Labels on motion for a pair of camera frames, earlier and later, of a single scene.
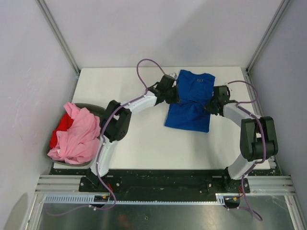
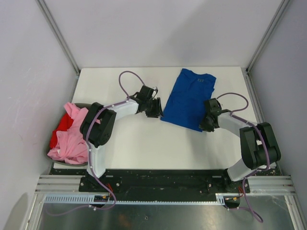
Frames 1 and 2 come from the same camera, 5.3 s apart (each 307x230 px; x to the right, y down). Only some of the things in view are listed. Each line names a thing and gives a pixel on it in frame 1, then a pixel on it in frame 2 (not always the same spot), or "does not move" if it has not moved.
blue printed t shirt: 189,114 does not move
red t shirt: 65,123 does not move
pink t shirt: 78,143 does not move
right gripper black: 208,107 -> 206,127
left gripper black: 175,99 -> 158,111
